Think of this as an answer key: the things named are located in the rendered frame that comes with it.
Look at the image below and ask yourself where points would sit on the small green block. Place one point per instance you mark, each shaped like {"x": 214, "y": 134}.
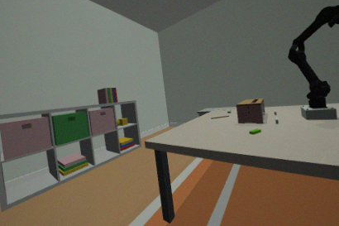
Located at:
{"x": 255, "y": 131}

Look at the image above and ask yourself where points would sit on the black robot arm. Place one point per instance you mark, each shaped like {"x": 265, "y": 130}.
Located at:
{"x": 318, "y": 89}

